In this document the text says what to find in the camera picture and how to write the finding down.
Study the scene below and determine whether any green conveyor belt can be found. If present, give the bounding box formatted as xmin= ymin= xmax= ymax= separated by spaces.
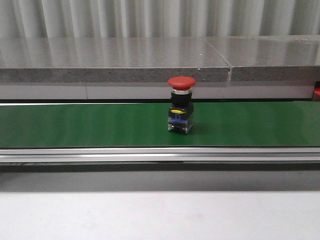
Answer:
xmin=0 ymin=101 xmax=320 ymax=149

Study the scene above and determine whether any grey stone slab left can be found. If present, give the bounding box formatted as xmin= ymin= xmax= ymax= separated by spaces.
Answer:
xmin=0 ymin=37 xmax=229 ymax=83

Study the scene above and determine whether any grey stone slab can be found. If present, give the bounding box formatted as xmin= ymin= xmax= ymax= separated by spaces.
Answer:
xmin=206 ymin=35 xmax=320 ymax=83
xmin=0 ymin=37 xmax=229 ymax=83

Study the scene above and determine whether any red push button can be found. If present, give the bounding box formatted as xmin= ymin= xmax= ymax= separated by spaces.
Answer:
xmin=167 ymin=76 xmax=196 ymax=134

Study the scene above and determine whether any white pleated curtain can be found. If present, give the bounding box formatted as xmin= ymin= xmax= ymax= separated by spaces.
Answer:
xmin=0 ymin=0 xmax=320 ymax=38

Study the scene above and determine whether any aluminium conveyor frame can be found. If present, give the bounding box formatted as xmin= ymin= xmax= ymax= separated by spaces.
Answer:
xmin=0 ymin=146 xmax=320 ymax=166

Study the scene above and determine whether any red plastic tray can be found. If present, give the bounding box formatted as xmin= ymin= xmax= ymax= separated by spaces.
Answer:
xmin=312 ymin=81 xmax=320 ymax=102

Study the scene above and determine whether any grey stone slab right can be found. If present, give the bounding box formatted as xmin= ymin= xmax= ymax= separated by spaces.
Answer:
xmin=206 ymin=35 xmax=320 ymax=83

